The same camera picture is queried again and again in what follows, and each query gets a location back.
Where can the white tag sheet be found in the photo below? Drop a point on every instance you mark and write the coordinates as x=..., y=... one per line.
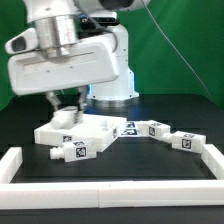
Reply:
x=131, y=129

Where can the white square tabletop part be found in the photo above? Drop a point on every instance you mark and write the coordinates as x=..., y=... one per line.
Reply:
x=96, y=130

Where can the white U-shaped fence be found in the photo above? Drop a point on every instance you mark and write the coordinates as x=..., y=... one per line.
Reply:
x=61, y=195

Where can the black camera on stand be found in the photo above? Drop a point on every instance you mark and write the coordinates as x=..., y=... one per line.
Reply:
x=102, y=18

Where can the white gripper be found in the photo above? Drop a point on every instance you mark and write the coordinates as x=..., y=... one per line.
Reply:
x=92, y=60

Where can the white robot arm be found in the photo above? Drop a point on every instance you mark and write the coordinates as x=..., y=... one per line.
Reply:
x=58, y=27

